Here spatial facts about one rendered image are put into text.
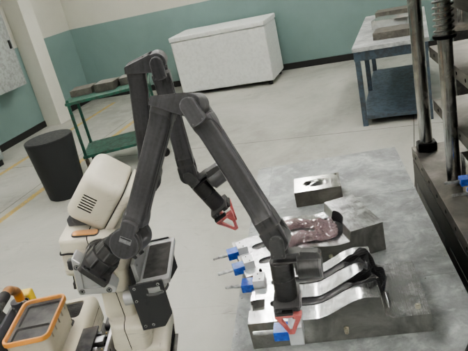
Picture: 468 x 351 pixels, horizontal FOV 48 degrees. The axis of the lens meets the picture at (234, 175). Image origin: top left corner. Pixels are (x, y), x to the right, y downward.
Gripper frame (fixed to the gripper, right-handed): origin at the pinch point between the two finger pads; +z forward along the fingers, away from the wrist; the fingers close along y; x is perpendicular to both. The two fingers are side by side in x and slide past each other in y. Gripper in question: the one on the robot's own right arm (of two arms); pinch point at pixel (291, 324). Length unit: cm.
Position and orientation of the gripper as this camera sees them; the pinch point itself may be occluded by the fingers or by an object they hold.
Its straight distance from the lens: 142.3
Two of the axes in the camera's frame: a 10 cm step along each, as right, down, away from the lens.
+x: -9.8, 1.3, 1.7
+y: 1.0, -4.0, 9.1
